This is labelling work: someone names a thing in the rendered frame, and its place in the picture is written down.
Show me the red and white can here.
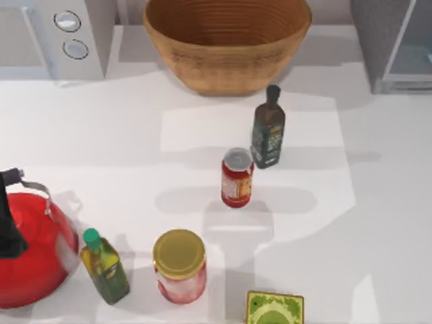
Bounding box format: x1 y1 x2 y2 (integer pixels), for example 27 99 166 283
221 147 254 210

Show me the dark olive oil bottle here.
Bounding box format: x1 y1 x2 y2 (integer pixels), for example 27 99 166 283
250 84 286 170

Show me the gold lidded red jar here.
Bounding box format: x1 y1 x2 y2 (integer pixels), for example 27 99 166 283
153 229 207 304

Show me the woven wooden basket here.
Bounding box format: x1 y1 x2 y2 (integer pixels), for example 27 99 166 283
142 0 313 97

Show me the green capped oil bottle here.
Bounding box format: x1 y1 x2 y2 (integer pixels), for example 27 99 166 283
80 227 131 306

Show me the green and yellow box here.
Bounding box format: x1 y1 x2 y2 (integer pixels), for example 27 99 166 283
244 290 305 324

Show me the small microwave knob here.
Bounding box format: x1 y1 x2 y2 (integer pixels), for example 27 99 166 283
62 38 90 61

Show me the red kettle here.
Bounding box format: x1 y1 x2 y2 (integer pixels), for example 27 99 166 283
0 167 81 309

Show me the large microwave knob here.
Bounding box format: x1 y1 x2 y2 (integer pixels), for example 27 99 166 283
53 10 82 32

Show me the grey cabinet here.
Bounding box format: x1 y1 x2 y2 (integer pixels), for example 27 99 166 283
350 0 432 95

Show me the pale microwave oven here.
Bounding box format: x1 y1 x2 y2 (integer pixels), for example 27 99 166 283
0 0 119 81

